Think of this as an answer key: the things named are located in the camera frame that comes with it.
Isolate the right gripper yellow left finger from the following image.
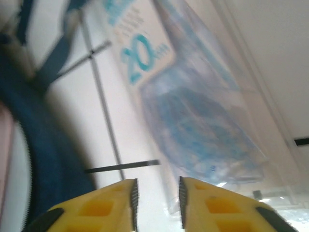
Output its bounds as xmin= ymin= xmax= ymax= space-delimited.
xmin=24 ymin=178 xmax=140 ymax=232

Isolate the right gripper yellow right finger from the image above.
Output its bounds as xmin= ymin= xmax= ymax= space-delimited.
xmin=178 ymin=175 xmax=299 ymax=232

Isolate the clear packet printed 20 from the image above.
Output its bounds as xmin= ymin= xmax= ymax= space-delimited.
xmin=102 ymin=0 xmax=296 ymax=216

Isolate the navy blue school backpack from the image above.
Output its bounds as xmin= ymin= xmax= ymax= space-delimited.
xmin=0 ymin=0 xmax=97 ymax=232

